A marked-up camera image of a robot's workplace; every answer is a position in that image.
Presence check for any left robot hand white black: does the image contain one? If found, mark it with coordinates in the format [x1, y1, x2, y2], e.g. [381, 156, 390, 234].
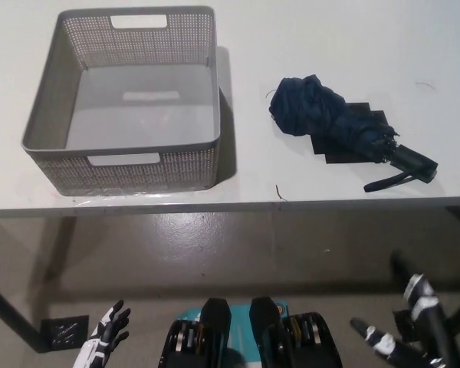
[71, 300, 132, 368]

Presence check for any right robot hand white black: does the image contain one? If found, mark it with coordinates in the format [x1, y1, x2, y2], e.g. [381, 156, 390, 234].
[350, 251, 460, 368]

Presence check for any navy umbrella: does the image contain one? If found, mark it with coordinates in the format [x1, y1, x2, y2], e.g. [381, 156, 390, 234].
[268, 74, 439, 193]

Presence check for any black tape patch on table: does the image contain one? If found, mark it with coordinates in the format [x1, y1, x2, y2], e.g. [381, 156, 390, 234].
[310, 101, 392, 166]

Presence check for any grey perforated plastic basket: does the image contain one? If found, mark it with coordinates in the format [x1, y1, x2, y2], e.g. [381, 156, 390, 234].
[20, 5, 222, 197]

